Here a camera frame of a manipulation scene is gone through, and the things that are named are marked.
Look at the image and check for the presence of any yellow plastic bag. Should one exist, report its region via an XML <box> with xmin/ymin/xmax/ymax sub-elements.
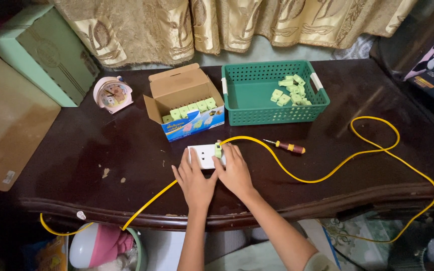
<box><xmin>34</xmin><ymin>236</ymin><xmax>69</xmax><ymax>271</ymax></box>

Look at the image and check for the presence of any green patterned floor mat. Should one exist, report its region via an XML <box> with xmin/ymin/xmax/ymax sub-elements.
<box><xmin>320</xmin><ymin>218</ymin><xmax>404</xmax><ymax>271</ymax></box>

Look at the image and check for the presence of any white power socket block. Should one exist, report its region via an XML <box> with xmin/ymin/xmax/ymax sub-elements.
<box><xmin>187</xmin><ymin>144</ymin><xmax>227</xmax><ymax>170</ymax></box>

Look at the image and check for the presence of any mint green gift box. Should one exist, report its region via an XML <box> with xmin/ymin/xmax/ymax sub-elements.
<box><xmin>0</xmin><ymin>5</ymin><xmax>101</xmax><ymax>108</ymax></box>

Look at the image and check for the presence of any person's right hand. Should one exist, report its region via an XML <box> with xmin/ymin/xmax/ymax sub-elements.
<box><xmin>212</xmin><ymin>143</ymin><xmax>258</xmax><ymax>202</ymax></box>

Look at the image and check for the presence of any pile of loose green plugs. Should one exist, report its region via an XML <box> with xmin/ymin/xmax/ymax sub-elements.
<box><xmin>270</xmin><ymin>74</ymin><xmax>312</xmax><ymax>107</ymax></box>

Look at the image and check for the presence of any open cardboard plug carton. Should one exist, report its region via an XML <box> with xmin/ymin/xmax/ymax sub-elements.
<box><xmin>143</xmin><ymin>63</ymin><xmax>226</xmax><ymax>143</ymax></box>

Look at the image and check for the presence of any red yellow handled screwdriver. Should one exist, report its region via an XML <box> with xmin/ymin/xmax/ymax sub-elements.
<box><xmin>263</xmin><ymin>139</ymin><xmax>306</xmax><ymax>155</ymax></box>

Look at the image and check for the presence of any person's left hand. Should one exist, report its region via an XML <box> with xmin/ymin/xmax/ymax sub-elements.
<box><xmin>171</xmin><ymin>148</ymin><xmax>219</xmax><ymax>211</ymax></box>

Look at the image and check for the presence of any gold patterned curtain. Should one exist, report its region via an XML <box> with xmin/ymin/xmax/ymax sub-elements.
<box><xmin>49</xmin><ymin>0</ymin><xmax>419</xmax><ymax>69</ymax></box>

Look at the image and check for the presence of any green perforated plastic basket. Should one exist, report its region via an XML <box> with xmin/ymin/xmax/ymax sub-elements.
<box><xmin>221</xmin><ymin>60</ymin><xmax>331</xmax><ymax>126</ymax></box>

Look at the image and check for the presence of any white and green bowl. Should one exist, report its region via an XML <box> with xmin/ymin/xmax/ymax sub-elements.
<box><xmin>69</xmin><ymin>223</ymin><xmax>148</xmax><ymax>271</ymax></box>

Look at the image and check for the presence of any pink alarm clock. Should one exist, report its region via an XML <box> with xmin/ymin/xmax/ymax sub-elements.
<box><xmin>93</xmin><ymin>76</ymin><xmax>134</xmax><ymax>114</ymax></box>

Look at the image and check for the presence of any yellow power cable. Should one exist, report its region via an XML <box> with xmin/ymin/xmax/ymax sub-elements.
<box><xmin>39</xmin><ymin>116</ymin><xmax>434</xmax><ymax>244</ymax></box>

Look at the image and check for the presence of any brown cardboard sheet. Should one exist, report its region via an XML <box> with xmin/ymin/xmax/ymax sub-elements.
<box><xmin>0</xmin><ymin>50</ymin><xmax>62</xmax><ymax>192</ymax></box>

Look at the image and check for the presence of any row of boxed green plugs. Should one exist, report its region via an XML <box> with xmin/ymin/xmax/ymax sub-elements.
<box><xmin>162</xmin><ymin>97</ymin><xmax>218</xmax><ymax>124</ymax></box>

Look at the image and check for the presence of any pink cloth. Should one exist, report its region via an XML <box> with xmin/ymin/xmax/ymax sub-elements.
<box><xmin>89</xmin><ymin>224</ymin><xmax>135</xmax><ymax>268</ymax></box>

